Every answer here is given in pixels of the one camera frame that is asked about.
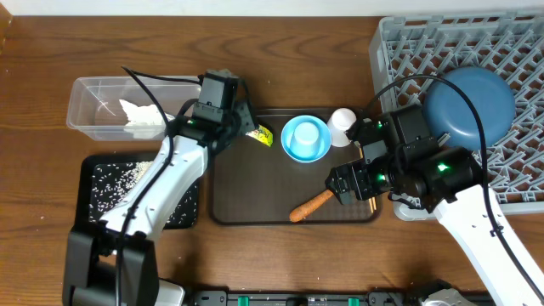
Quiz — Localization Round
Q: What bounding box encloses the yellow-green snack wrapper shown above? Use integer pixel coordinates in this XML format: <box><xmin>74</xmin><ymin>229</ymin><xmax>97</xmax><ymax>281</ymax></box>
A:
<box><xmin>246</xmin><ymin>125</ymin><xmax>274</xmax><ymax>147</ymax></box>

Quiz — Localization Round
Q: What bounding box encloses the light blue cup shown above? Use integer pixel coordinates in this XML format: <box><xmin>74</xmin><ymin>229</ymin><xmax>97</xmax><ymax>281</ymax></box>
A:
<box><xmin>290</xmin><ymin>122</ymin><xmax>320</xmax><ymax>159</ymax></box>

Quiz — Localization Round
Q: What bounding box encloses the light blue bowl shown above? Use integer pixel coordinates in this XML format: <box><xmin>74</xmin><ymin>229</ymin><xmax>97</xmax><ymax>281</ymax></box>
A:
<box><xmin>280</xmin><ymin>115</ymin><xmax>332</xmax><ymax>163</ymax></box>

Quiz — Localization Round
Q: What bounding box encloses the orange carrot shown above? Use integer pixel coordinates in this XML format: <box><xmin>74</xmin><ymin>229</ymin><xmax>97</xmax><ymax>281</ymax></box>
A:
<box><xmin>289</xmin><ymin>190</ymin><xmax>334</xmax><ymax>223</ymax></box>

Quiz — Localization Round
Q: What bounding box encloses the white napkin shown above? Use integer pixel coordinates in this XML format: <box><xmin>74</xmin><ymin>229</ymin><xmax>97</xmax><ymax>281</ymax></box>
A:
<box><xmin>119</xmin><ymin>99</ymin><xmax>166</xmax><ymax>140</ymax></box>

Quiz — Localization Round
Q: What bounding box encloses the dark blue plate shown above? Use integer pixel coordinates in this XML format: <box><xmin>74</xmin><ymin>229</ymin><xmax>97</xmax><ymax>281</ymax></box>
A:
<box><xmin>422</xmin><ymin>67</ymin><xmax>515</xmax><ymax>150</ymax></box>

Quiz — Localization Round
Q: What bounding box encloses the white rice pile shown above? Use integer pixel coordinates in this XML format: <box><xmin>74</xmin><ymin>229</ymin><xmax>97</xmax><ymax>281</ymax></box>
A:
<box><xmin>88</xmin><ymin>161</ymin><xmax>199</xmax><ymax>230</ymax></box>

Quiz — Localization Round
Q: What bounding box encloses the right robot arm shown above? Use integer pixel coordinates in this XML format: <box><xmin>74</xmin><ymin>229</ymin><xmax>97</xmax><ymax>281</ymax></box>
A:
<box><xmin>325</xmin><ymin>147</ymin><xmax>543</xmax><ymax>305</ymax></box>

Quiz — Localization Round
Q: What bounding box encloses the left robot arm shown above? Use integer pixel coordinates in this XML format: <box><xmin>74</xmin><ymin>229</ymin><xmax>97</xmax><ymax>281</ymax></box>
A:
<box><xmin>62</xmin><ymin>98</ymin><xmax>258</xmax><ymax>305</ymax></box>

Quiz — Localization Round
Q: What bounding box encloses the grey dishwasher rack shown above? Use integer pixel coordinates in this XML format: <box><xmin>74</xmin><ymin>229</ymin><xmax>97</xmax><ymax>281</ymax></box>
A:
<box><xmin>369</xmin><ymin>10</ymin><xmax>543</xmax><ymax>215</ymax></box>

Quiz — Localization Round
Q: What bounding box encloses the brown serving tray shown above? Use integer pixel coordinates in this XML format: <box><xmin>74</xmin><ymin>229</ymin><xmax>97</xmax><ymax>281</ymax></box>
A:
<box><xmin>208</xmin><ymin>108</ymin><xmax>360</xmax><ymax>225</ymax></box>

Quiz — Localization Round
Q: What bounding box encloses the white cup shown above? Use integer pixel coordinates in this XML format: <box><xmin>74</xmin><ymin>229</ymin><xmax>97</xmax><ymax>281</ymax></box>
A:
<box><xmin>327</xmin><ymin>108</ymin><xmax>357</xmax><ymax>147</ymax></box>

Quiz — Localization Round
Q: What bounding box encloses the clear plastic bin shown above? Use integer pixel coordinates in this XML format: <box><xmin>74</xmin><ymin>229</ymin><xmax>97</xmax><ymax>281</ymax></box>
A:
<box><xmin>66</xmin><ymin>76</ymin><xmax>201</xmax><ymax>141</ymax></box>

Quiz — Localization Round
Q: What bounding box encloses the black plastic tray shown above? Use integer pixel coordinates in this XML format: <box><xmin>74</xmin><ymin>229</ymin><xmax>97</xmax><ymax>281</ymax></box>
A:
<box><xmin>74</xmin><ymin>152</ymin><xmax>201</xmax><ymax>235</ymax></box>

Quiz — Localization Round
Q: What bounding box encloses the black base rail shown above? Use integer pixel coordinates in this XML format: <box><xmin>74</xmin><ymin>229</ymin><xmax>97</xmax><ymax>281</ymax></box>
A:
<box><xmin>186</xmin><ymin>290</ymin><xmax>496</xmax><ymax>306</ymax></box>

